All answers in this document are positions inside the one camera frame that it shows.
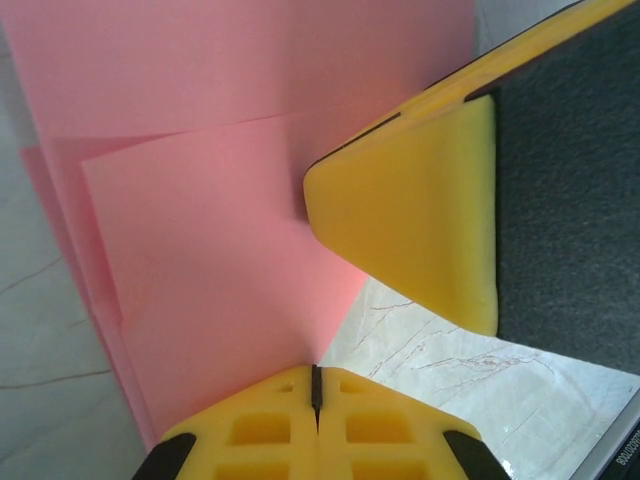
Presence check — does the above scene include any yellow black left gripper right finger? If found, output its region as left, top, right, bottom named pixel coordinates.
left=318, top=364, right=507, bottom=480

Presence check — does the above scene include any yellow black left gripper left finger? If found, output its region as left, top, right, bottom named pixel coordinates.
left=132, top=364, right=320, bottom=480

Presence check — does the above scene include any pink cloth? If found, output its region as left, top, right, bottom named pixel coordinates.
left=0, top=0, right=481, bottom=451

